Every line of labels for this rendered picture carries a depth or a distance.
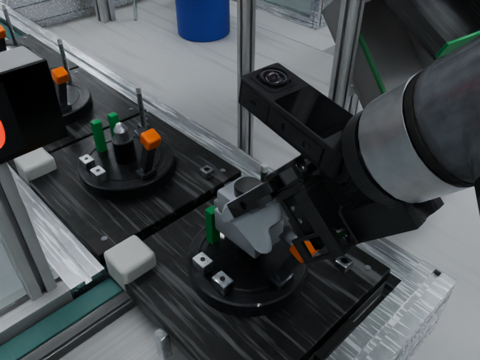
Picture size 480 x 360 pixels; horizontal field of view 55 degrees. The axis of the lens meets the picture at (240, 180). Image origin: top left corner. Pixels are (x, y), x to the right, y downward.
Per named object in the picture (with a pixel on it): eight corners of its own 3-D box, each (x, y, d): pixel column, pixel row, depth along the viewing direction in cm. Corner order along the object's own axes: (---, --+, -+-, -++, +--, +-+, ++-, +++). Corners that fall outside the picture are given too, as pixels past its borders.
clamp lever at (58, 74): (71, 106, 78) (68, 73, 71) (59, 110, 76) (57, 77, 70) (59, 92, 79) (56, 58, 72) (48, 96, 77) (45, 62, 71)
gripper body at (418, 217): (297, 266, 39) (403, 243, 29) (246, 180, 39) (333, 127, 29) (351, 223, 43) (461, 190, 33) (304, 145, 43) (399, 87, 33)
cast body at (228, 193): (283, 238, 50) (286, 189, 46) (254, 260, 48) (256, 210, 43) (231, 202, 55) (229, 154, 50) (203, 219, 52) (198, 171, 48)
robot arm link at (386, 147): (380, 94, 25) (452, 51, 30) (329, 126, 29) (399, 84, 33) (451, 211, 25) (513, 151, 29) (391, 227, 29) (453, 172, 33)
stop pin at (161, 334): (173, 354, 50) (169, 333, 48) (164, 361, 50) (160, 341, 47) (165, 346, 51) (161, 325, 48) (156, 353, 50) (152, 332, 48)
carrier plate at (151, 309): (388, 279, 55) (391, 267, 54) (245, 423, 42) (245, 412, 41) (248, 186, 69) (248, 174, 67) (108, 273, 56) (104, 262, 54)
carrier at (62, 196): (241, 181, 69) (241, 109, 61) (101, 266, 57) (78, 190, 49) (149, 119, 83) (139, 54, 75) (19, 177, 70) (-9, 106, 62)
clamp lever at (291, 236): (293, 276, 50) (321, 246, 44) (281, 287, 49) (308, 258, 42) (271, 251, 51) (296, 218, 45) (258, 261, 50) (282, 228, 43)
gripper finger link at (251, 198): (224, 226, 41) (290, 191, 35) (216, 211, 41) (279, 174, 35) (256, 204, 44) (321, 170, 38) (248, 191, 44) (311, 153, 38)
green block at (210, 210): (220, 240, 55) (219, 209, 51) (213, 245, 54) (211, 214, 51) (213, 235, 55) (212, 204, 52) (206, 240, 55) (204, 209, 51)
